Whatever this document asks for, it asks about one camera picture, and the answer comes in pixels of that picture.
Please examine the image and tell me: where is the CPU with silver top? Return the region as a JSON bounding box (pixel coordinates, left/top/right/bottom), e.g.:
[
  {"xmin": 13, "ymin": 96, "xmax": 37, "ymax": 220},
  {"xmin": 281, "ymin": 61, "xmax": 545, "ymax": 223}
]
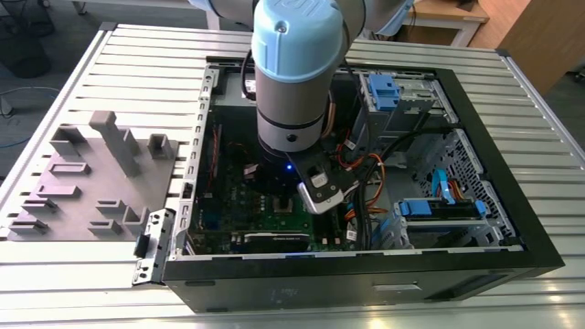
[{"xmin": 273, "ymin": 197, "xmax": 297, "ymax": 216}]

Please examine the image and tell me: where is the green motherboard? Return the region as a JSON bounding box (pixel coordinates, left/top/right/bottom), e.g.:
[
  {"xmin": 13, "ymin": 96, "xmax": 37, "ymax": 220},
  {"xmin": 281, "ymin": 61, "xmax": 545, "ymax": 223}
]
[{"xmin": 189, "ymin": 119, "xmax": 356, "ymax": 255}]

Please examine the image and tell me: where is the black graphics card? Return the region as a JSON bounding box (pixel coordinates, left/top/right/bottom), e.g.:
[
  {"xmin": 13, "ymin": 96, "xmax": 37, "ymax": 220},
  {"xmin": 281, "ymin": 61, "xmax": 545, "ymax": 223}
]
[{"xmin": 241, "ymin": 232, "xmax": 313, "ymax": 255}]

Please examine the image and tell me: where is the black RAM slot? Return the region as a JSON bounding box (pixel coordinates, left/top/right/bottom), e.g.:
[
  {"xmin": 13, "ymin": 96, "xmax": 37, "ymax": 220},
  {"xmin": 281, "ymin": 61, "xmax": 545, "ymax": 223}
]
[
  {"xmin": 316, "ymin": 215, "xmax": 333, "ymax": 246},
  {"xmin": 328, "ymin": 208, "xmax": 345, "ymax": 246}
]

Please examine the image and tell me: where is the grey power supply white label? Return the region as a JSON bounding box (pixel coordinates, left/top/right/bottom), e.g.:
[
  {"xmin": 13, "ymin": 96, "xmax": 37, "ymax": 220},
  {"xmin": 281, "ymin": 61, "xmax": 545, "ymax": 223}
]
[{"xmin": 212, "ymin": 70, "xmax": 257, "ymax": 108}]

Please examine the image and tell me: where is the hard disk in blue carrier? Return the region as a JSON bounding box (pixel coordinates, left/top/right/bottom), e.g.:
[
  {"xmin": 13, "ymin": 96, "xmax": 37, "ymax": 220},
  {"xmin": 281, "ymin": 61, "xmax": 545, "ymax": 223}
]
[{"xmin": 393, "ymin": 199, "xmax": 485, "ymax": 221}]

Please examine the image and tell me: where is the black open PC case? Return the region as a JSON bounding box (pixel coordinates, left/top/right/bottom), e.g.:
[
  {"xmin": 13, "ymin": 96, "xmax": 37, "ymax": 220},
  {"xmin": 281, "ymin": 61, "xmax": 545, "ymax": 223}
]
[{"xmin": 129, "ymin": 54, "xmax": 566, "ymax": 313}]

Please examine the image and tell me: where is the blue plastic drive latch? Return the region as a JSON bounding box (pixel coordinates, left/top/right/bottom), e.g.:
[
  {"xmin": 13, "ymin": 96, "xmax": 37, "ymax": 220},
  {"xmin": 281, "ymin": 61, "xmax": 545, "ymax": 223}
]
[{"xmin": 368, "ymin": 74, "xmax": 401, "ymax": 113}]

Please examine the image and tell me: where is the grey plastic parts rack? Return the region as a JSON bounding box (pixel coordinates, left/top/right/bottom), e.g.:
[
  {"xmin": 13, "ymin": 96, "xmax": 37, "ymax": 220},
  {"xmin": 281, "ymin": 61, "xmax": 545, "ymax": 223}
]
[{"xmin": 6, "ymin": 110, "xmax": 185, "ymax": 243}]

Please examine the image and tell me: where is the wooden cabinet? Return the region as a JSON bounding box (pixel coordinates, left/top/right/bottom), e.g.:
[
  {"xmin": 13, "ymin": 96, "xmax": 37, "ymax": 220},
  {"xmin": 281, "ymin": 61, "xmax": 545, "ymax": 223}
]
[{"xmin": 495, "ymin": 0, "xmax": 585, "ymax": 97}]

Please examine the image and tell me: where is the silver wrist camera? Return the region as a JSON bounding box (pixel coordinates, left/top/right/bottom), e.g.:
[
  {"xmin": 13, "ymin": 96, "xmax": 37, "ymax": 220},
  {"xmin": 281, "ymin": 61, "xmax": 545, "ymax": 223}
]
[{"xmin": 296, "ymin": 160, "xmax": 344, "ymax": 215}]

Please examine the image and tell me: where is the thick black cable bundle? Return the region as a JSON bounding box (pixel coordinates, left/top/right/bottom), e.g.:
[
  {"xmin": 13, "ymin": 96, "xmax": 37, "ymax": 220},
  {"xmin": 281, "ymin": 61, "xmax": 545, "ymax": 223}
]
[{"xmin": 356, "ymin": 128, "xmax": 458, "ymax": 253}]

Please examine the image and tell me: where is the orange red yellow wire bundle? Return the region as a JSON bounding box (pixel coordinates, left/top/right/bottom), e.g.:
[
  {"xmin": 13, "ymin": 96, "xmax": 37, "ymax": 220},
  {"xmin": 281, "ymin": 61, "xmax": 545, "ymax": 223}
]
[{"xmin": 336, "ymin": 143, "xmax": 389, "ymax": 223}]

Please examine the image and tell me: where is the thin black camera cable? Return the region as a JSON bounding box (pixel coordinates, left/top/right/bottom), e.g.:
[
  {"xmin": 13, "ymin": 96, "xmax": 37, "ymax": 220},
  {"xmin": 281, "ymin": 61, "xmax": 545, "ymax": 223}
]
[
  {"xmin": 240, "ymin": 51, "xmax": 257, "ymax": 101},
  {"xmin": 340, "ymin": 51, "xmax": 370, "ymax": 151}
]

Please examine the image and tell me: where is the silver hinged slot bracket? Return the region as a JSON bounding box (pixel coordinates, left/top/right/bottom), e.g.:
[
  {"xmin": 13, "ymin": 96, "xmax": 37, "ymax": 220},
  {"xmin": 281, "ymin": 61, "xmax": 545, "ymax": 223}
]
[{"xmin": 130, "ymin": 207, "xmax": 178, "ymax": 286}]

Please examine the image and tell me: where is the blue plastic drive bracket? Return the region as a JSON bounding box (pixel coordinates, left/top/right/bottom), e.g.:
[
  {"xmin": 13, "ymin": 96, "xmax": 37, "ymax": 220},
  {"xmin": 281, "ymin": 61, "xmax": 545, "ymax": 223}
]
[{"xmin": 372, "ymin": 208, "xmax": 406, "ymax": 251}]

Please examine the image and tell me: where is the flat blue data wire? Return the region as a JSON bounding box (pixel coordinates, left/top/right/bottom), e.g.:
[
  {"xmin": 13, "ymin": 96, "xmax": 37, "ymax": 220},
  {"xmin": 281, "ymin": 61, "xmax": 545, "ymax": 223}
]
[{"xmin": 431, "ymin": 169, "xmax": 453, "ymax": 207}]

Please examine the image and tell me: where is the blue network cable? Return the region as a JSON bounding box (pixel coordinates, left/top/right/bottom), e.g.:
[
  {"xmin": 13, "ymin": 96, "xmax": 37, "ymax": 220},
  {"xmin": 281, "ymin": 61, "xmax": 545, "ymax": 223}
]
[{"xmin": 0, "ymin": 86, "xmax": 61, "ymax": 149}]

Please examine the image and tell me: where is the wooden desk white frame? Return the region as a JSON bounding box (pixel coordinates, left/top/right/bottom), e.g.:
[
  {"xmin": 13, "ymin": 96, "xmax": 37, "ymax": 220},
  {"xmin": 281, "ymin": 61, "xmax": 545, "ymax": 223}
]
[{"xmin": 397, "ymin": 0, "xmax": 490, "ymax": 47}]

